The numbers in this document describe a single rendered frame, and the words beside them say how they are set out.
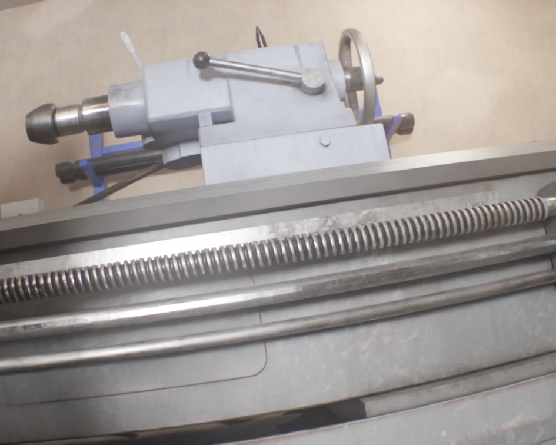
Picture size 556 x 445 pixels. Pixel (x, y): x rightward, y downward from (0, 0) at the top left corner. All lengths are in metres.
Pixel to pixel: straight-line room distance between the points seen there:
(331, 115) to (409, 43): 3.79
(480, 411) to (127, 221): 0.60
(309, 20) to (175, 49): 1.05
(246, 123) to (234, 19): 3.70
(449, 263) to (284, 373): 0.31
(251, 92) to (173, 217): 0.33
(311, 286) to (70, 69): 4.06
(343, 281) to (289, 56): 0.53
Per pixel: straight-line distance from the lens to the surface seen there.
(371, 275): 0.91
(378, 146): 1.13
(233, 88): 1.20
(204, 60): 1.17
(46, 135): 1.30
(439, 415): 0.85
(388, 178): 1.02
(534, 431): 1.06
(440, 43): 5.01
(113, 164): 4.07
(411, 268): 0.93
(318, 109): 1.16
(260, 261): 0.89
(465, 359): 1.05
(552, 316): 1.12
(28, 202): 4.43
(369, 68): 1.23
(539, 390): 0.91
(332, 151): 1.11
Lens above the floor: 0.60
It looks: 9 degrees up
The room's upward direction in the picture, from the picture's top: 9 degrees counter-clockwise
